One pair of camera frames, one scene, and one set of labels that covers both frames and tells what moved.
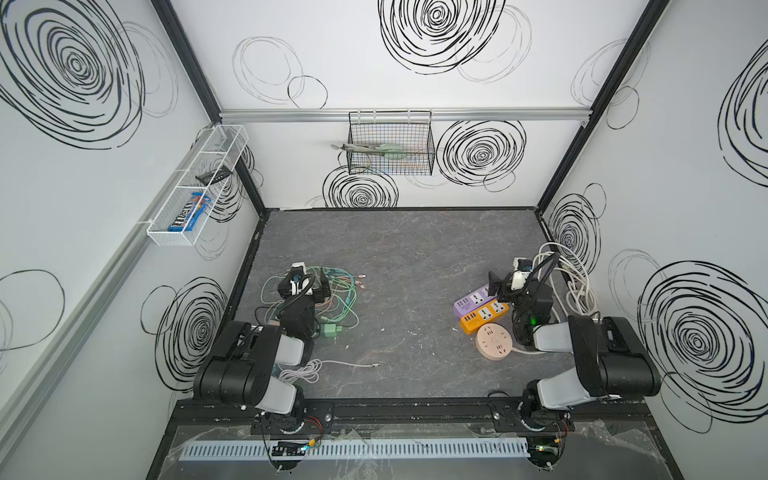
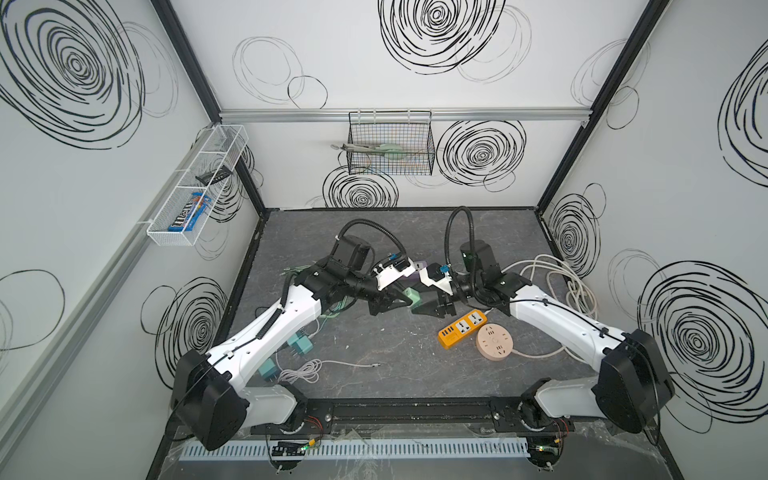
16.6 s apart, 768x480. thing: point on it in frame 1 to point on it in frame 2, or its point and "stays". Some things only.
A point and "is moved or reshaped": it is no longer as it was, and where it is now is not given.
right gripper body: (504, 284) to (447, 297)
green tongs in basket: (391, 151) stays
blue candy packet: (190, 213) stays
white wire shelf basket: (188, 207) stays
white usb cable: (312, 370) stays
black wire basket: (412, 129) stays
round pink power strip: (493, 342) stays
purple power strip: (471, 301) is moved or reshaped
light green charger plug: (330, 330) to (414, 295)
